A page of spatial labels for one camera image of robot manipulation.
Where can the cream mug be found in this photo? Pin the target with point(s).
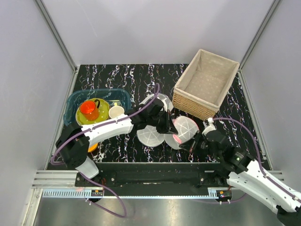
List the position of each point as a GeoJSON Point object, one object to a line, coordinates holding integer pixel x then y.
{"type": "Point", "coordinates": [116, 111]}

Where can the yellow-green plate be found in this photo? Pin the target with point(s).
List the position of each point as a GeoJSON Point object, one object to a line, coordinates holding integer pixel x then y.
{"type": "Point", "coordinates": [103, 113]}

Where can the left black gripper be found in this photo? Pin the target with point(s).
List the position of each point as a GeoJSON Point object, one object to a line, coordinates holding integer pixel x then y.
{"type": "Point", "coordinates": [168, 128]}

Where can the wicker basket with liner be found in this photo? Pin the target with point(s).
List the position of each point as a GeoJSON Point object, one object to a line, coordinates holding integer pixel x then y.
{"type": "Point", "coordinates": [204, 84]}

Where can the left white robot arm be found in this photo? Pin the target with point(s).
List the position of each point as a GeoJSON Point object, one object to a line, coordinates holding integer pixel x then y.
{"type": "Point", "coordinates": [73, 144]}

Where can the pink-trimmed mesh laundry bag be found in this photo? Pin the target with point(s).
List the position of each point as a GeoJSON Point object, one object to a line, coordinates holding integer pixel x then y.
{"type": "Point", "coordinates": [186, 127]}

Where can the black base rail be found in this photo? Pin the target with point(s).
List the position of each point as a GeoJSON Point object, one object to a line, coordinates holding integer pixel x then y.
{"type": "Point", "coordinates": [161, 179]}

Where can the orange bowl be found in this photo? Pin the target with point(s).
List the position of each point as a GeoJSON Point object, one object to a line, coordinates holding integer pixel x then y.
{"type": "Point", "coordinates": [92, 148]}

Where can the teal plastic tub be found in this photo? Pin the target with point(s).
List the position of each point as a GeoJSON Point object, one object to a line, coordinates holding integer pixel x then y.
{"type": "Point", "coordinates": [114, 97]}

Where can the orange mug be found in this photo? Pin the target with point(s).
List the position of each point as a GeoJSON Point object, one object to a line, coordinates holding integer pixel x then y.
{"type": "Point", "coordinates": [90, 110]}

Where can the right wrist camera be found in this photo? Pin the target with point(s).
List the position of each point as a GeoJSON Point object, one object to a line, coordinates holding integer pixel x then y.
{"type": "Point", "coordinates": [208, 126]}

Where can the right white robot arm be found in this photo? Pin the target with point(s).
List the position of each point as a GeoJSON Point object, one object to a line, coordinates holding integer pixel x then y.
{"type": "Point", "coordinates": [244, 172]}

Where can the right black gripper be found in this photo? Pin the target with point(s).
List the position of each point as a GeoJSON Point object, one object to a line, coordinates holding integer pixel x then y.
{"type": "Point", "coordinates": [189, 146]}

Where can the grey-trimmed mesh laundry bag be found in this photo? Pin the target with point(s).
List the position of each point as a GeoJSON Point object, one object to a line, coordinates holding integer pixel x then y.
{"type": "Point", "coordinates": [149, 135]}

